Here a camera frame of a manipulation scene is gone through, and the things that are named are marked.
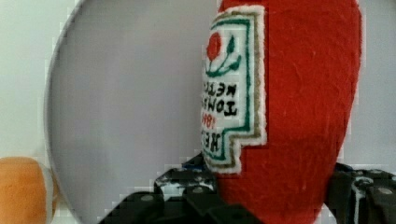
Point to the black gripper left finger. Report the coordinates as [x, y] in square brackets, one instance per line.
[185, 195]

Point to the grey round plate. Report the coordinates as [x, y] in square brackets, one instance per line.
[122, 99]

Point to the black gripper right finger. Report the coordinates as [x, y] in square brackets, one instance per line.
[358, 196]

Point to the orange toy fruit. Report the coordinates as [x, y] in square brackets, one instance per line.
[28, 192]

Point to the red plush ketchup bottle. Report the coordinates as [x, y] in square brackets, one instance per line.
[279, 80]

